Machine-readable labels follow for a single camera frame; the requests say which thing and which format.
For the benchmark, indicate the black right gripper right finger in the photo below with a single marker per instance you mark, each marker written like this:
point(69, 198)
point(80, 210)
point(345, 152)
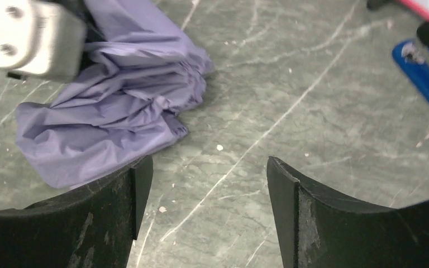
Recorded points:
point(318, 226)

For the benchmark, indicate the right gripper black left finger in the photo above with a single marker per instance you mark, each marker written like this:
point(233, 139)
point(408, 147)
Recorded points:
point(93, 225)

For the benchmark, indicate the lilac and black folding umbrella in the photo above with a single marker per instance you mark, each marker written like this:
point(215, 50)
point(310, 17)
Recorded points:
point(122, 107)

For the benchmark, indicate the blue whiteboard eraser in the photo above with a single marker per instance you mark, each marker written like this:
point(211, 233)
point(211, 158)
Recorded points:
point(425, 77)

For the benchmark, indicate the red framed whiteboard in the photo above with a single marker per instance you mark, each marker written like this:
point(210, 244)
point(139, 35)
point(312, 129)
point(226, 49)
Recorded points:
point(420, 7)

